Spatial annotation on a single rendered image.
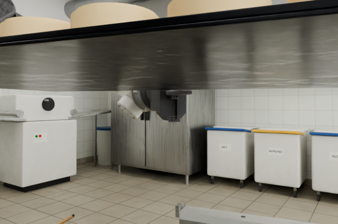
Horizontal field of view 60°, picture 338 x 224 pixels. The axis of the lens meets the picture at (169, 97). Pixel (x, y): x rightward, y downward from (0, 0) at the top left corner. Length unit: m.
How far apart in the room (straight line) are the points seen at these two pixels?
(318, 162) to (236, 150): 0.93
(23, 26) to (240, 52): 0.12
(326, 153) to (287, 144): 0.40
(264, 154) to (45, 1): 4.12
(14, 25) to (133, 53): 0.07
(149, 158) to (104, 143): 1.35
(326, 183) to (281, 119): 1.11
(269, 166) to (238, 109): 1.13
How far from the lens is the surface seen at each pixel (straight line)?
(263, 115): 4.42
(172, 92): 0.53
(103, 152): 5.43
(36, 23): 0.19
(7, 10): 0.87
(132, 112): 0.71
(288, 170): 3.74
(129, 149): 4.50
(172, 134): 4.00
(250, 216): 0.48
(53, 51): 0.16
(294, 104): 4.32
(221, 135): 3.94
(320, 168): 3.68
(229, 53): 0.16
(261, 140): 3.76
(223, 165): 3.99
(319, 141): 3.64
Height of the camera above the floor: 1.06
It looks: 2 degrees up
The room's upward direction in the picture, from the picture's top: straight up
